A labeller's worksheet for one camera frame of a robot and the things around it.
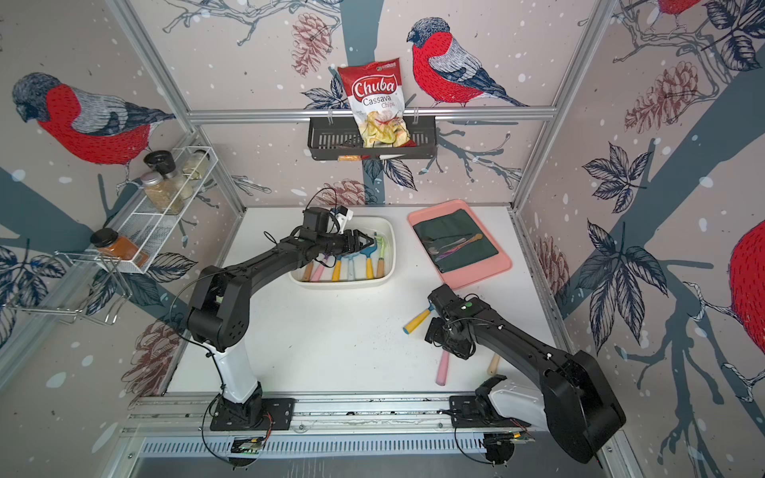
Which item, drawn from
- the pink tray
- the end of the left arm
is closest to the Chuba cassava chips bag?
the end of the left arm

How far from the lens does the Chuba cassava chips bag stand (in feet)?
2.73

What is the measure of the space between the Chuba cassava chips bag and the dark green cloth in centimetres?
38

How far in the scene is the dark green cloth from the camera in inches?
44.0

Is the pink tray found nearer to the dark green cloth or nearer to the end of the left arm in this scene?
the dark green cloth
